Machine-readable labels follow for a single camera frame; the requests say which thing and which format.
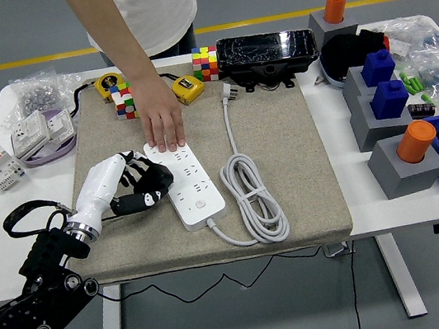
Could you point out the person's right hand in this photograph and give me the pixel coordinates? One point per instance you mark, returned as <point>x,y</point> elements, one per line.
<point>161,115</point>

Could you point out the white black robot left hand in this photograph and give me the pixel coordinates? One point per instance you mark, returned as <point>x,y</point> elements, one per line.
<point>97,184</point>

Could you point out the black plug adapter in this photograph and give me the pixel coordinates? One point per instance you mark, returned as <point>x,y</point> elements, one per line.
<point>162,178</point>

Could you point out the white power strip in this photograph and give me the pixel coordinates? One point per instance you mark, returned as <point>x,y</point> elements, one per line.
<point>198,188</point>

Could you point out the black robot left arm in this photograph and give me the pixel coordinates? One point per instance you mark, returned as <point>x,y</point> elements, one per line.
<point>19,325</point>

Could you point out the person's right forearm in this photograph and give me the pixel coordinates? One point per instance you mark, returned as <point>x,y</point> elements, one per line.
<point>115,35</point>

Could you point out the puzzle cube white tiles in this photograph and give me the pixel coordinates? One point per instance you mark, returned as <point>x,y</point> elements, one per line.
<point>122,104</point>

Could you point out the yellow tape measure black label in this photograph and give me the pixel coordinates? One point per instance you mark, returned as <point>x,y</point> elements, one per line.
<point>108,84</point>

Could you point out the puzzle cube yellow tiles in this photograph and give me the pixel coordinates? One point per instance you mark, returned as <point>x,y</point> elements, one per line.
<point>205,64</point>

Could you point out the clear bag of metal nuts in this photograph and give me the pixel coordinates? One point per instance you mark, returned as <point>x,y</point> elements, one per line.
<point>35,97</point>

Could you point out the person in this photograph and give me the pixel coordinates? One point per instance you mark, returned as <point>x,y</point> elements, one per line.
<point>153,8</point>

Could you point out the black cracked-screen device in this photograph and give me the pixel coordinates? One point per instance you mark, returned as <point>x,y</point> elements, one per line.
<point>264,49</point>

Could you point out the grey-brown mat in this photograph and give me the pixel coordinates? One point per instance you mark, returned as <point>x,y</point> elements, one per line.
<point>283,142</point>

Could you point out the grey block holder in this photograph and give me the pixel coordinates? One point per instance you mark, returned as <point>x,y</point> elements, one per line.
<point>397,178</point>
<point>351,87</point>
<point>321,27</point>
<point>368,130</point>

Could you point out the orange cylinder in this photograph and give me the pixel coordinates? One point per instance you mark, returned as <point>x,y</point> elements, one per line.
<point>416,141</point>
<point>335,6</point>

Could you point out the black cloth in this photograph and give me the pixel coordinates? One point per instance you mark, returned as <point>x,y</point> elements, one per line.
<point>344,53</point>

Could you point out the black component strip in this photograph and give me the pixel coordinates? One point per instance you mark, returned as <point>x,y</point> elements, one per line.
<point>422,110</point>

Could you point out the blue block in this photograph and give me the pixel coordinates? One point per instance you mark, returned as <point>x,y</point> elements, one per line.
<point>377,68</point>
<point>389,100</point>

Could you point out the green plastic peg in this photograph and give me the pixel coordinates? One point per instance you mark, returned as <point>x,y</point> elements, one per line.
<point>426,97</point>

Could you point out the green plastic pegs pile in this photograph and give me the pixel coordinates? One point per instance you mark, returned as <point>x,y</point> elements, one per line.
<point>412,84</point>

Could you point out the clear bag of blue parts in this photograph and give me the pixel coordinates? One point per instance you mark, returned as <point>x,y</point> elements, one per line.
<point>435,74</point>

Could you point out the clear bag of small parts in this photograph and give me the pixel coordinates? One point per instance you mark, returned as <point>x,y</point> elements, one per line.
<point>411,31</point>

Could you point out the white wall socket panel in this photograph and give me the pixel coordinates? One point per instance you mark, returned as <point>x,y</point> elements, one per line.
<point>58,125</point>
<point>28,134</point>

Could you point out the grey metal table bracket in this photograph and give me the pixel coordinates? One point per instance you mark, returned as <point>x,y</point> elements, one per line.
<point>335,249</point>

